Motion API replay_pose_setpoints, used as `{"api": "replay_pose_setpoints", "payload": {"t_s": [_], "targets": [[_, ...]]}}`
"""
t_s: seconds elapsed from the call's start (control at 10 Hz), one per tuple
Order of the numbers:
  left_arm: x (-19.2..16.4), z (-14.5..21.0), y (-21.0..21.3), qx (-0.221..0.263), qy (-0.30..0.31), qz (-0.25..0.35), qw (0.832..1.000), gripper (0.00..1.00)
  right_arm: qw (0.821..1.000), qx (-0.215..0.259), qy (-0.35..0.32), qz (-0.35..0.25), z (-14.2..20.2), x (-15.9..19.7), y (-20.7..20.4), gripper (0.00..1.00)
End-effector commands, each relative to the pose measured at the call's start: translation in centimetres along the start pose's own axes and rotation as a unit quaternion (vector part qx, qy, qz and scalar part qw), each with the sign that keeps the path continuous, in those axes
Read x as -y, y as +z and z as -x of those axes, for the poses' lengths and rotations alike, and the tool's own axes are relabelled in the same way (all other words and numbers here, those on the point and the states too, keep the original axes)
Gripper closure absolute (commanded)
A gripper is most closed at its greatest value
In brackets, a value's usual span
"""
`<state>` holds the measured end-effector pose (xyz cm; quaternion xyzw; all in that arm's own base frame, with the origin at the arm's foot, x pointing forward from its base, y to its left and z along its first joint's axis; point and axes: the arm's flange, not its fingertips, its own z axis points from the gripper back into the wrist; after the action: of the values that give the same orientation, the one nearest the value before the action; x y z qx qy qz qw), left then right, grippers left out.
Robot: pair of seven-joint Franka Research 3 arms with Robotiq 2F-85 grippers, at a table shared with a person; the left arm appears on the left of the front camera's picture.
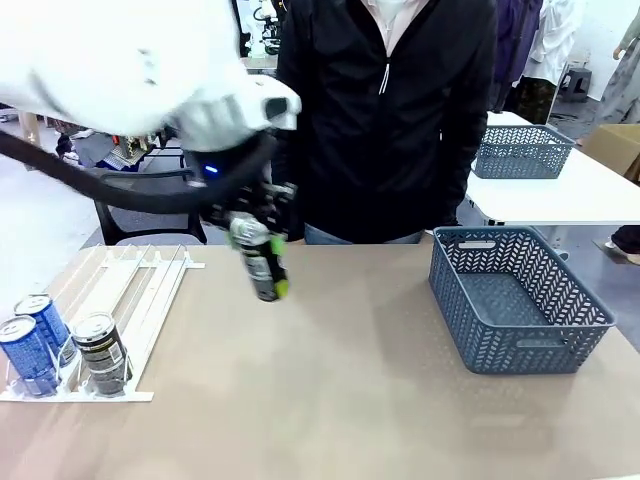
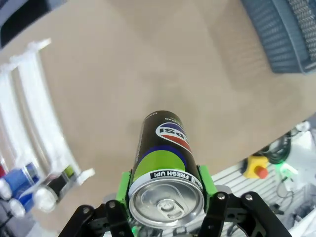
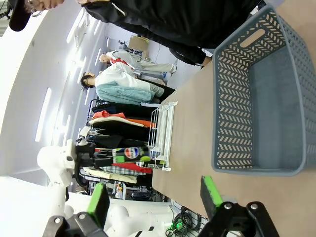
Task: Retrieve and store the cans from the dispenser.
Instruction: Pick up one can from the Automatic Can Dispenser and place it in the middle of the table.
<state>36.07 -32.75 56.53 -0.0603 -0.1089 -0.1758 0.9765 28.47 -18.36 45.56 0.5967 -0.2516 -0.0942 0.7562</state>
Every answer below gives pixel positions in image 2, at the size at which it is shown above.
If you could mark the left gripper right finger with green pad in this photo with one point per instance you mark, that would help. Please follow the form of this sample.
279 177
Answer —
210 188

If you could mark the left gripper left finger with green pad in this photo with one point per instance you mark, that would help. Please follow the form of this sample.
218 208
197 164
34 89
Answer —
121 197

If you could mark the black green Pepsi can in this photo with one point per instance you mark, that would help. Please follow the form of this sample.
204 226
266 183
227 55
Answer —
58 182
163 158

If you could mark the white can dispenser rack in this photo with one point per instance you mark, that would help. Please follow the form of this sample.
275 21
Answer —
32 98

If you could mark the yellow emergency stop button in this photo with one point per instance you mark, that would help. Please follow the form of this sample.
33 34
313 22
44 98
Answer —
254 164

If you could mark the white equipment box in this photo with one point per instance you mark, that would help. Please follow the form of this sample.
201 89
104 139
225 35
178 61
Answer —
303 158

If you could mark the blue Pepsi can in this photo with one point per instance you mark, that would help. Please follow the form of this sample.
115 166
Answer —
22 182
3 190

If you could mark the large grey plastic basket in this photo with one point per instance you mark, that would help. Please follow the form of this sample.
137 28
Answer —
279 44

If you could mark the black mesh office chair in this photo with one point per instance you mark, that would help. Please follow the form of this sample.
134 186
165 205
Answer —
19 22

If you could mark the grooved aluminium base plate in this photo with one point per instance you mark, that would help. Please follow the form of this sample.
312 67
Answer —
234 182

